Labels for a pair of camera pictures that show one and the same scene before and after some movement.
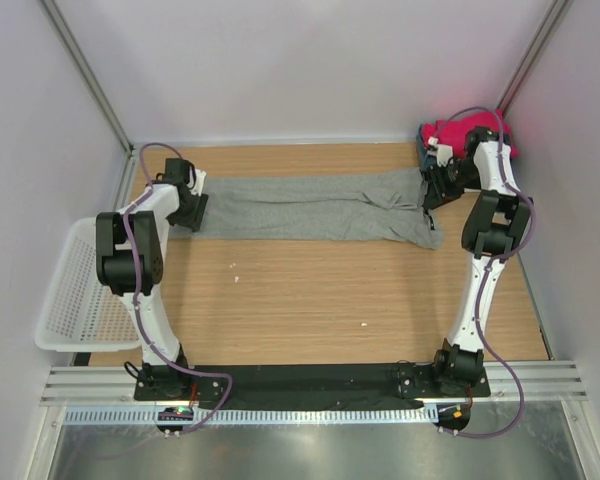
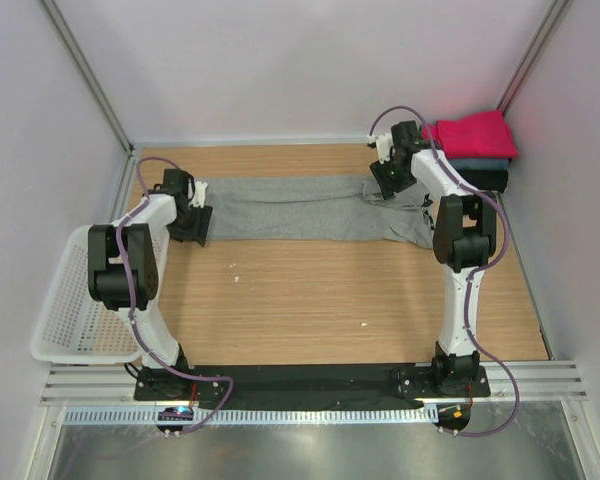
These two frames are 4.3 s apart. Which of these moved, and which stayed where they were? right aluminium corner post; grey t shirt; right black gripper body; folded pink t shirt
Moved: right black gripper body
Stayed: folded pink t shirt; right aluminium corner post; grey t shirt
